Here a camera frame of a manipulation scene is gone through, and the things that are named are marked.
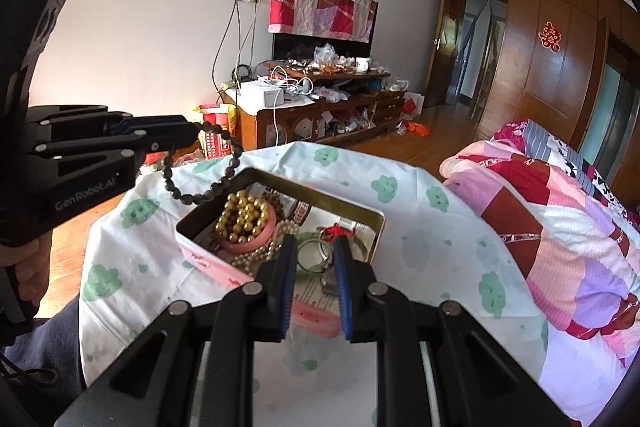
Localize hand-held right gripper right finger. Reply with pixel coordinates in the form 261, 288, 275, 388
332, 234, 573, 427

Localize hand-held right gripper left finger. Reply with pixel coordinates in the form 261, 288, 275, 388
52, 234, 298, 427

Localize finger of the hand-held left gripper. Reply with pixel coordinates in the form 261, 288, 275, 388
31, 126, 204, 158
29, 104, 197, 144

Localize green jade bangle red string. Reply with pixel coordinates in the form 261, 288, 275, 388
295, 221, 357, 281

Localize pink rectangular tin box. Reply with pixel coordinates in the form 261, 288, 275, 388
175, 167, 387, 341

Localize pearl bracelet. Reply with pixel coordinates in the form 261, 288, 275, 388
230, 219, 301, 279

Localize dark bead bracelet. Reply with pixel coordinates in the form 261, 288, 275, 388
161, 122, 245, 206

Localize pink bangle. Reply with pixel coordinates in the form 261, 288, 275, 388
217, 202, 277, 254

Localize gold bead bracelet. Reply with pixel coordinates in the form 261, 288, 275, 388
216, 189, 271, 244

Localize person's left hand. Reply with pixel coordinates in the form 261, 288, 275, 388
12, 232, 54, 308

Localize red printed plastic bag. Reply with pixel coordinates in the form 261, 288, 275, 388
142, 147, 206, 174

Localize red yellow carton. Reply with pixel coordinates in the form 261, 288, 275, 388
195, 103, 237, 160

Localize white tablecloth green cloud print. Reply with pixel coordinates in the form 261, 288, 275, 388
80, 141, 551, 427

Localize white box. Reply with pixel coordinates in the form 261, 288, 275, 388
239, 82, 285, 109

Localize wooden television cabinet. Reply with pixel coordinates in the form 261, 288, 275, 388
220, 69, 409, 154

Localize person's dark trousers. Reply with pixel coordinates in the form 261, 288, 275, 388
0, 296, 87, 414

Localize black television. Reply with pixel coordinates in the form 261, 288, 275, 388
272, 32, 374, 60

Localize pile of bags and dishes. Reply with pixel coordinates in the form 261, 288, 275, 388
257, 43, 392, 80

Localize white red paper bag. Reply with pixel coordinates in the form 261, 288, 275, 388
402, 92, 426, 120

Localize red patchwork cover cloth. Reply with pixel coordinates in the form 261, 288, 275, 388
268, 0, 379, 44

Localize pink red patchwork quilt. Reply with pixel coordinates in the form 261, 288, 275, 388
440, 119, 640, 368

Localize wooden room door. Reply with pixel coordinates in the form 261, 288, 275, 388
425, 0, 469, 108

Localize white bed sheet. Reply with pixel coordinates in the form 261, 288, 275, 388
537, 319, 632, 425

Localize wooden wardrobe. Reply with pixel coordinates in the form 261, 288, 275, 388
440, 0, 640, 208

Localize red paper wardrobe decoration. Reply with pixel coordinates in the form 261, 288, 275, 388
539, 22, 562, 54

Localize brown bead bracelet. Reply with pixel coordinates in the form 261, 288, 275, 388
260, 192, 289, 221

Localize hanging grey cables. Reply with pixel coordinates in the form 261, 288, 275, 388
212, 0, 262, 94

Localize black cable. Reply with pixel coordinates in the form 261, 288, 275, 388
0, 351, 57, 386

